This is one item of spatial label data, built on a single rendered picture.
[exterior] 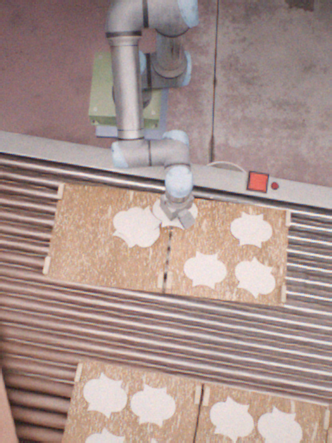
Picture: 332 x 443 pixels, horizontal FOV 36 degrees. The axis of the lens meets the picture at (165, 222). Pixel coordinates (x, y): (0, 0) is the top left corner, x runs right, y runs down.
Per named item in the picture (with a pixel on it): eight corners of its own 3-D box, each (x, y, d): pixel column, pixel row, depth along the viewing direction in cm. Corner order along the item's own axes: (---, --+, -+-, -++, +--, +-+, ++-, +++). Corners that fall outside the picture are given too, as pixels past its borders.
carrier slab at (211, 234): (175, 197, 183) (176, 195, 182) (288, 210, 183) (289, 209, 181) (164, 293, 174) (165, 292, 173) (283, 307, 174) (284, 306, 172)
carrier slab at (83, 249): (61, 183, 184) (60, 182, 182) (173, 197, 183) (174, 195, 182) (44, 278, 175) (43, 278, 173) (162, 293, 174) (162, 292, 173)
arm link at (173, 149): (149, 129, 142) (151, 166, 139) (188, 127, 142) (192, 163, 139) (150, 141, 149) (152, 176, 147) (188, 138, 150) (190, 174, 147)
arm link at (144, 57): (112, 67, 181) (109, 44, 168) (150, 64, 181) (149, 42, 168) (114, 97, 178) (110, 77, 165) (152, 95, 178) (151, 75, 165)
